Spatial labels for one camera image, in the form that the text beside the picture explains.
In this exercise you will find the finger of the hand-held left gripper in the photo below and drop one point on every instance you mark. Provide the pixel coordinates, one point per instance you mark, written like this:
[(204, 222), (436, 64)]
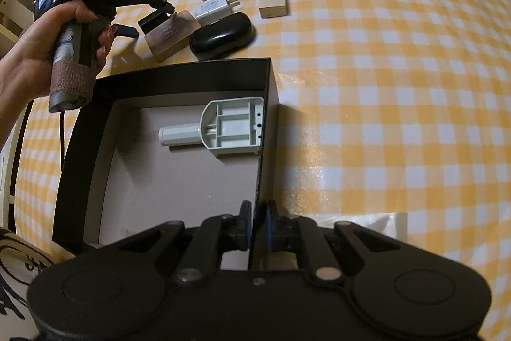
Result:
[(127, 31), (164, 7)]

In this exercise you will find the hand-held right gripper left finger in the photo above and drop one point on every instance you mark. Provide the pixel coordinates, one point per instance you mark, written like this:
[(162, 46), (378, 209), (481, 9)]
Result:
[(244, 224)]

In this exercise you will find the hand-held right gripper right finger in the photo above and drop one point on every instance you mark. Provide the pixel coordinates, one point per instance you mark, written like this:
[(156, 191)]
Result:
[(270, 229)]

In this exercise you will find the small black box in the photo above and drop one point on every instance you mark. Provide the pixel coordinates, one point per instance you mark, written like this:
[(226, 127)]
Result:
[(153, 22)]

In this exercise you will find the pink card with clear hook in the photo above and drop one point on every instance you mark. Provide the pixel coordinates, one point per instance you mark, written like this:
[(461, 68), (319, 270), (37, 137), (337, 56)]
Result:
[(172, 38)]

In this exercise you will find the black oval case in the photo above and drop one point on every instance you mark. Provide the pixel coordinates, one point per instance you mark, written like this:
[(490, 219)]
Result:
[(221, 35)]

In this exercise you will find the grey plastic bracket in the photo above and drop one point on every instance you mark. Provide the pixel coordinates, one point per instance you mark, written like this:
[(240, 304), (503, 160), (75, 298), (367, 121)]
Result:
[(231, 125)]

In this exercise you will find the black cardboard box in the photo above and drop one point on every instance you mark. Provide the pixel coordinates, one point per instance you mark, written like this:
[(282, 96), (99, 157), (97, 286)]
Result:
[(80, 149)]

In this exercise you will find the person's left forearm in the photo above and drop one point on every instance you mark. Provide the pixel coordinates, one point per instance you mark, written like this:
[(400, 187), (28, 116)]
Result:
[(10, 117)]

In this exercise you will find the person's left hand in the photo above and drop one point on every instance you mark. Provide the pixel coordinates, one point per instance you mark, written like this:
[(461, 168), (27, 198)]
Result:
[(28, 57)]

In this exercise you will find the white charger plug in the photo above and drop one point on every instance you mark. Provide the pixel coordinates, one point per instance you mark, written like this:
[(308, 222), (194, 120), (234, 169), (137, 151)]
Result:
[(211, 8)]

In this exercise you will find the white paper sheet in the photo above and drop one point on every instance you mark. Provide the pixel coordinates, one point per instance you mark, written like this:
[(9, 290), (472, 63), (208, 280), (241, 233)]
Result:
[(385, 226)]

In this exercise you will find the yellow checked tablecloth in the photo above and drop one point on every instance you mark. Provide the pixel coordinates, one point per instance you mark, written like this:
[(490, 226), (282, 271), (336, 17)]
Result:
[(359, 85)]

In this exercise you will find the black and white printed bag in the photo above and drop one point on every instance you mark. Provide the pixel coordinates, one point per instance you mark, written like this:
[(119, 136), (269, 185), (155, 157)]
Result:
[(22, 269)]

